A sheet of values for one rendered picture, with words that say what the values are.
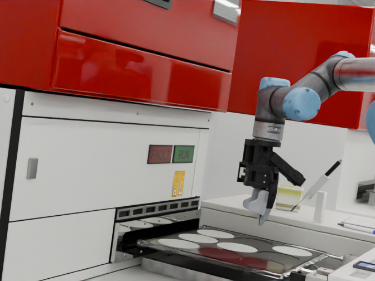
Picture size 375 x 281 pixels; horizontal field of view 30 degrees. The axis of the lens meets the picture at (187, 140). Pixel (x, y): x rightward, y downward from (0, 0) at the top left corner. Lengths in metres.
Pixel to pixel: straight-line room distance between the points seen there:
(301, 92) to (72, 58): 0.54
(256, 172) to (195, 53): 0.33
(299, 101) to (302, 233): 0.46
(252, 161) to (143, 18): 0.46
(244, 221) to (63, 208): 0.67
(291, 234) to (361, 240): 0.19
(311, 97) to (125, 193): 0.48
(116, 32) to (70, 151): 0.26
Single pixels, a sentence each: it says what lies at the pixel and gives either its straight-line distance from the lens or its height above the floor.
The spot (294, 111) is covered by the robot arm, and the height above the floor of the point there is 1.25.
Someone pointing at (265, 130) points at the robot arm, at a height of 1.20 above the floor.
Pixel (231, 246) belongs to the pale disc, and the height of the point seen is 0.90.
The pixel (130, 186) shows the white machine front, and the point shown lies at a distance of 1.66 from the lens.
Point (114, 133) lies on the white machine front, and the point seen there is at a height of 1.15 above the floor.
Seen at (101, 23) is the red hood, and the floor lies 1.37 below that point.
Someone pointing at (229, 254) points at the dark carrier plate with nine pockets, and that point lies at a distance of 1.66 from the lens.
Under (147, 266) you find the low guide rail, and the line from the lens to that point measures 1.73.
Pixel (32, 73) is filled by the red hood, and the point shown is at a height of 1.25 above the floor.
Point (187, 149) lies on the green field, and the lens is 1.89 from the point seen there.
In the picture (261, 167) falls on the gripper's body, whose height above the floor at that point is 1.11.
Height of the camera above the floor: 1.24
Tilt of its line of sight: 3 degrees down
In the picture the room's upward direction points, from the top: 8 degrees clockwise
